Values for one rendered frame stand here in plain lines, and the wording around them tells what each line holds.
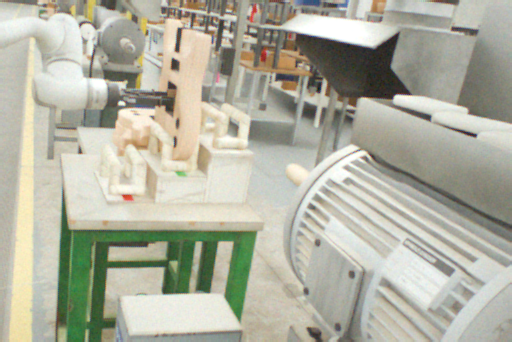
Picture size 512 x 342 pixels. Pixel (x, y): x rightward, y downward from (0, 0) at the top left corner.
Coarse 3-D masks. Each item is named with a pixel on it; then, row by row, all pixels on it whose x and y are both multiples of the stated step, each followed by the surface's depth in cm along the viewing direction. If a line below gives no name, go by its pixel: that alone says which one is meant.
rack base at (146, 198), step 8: (96, 176) 178; (120, 176) 180; (104, 184) 171; (104, 192) 164; (144, 192) 169; (112, 200) 159; (120, 200) 160; (136, 200) 161; (144, 200) 162; (152, 200) 163
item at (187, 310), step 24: (120, 312) 74; (144, 312) 73; (168, 312) 74; (192, 312) 75; (216, 312) 75; (120, 336) 73; (144, 336) 69; (168, 336) 70; (192, 336) 71; (216, 336) 72; (240, 336) 73
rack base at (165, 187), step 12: (144, 156) 178; (156, 156) 179; (156, 168) 167; (156, 180) 161; (168, 180) 162; (180, 180) 163; (192, 180) 164; (204, 180) 166; (156, 192) 162; (168, 192) 164; (180, 192) 165; (192, 192) 166; (204, 192) 167
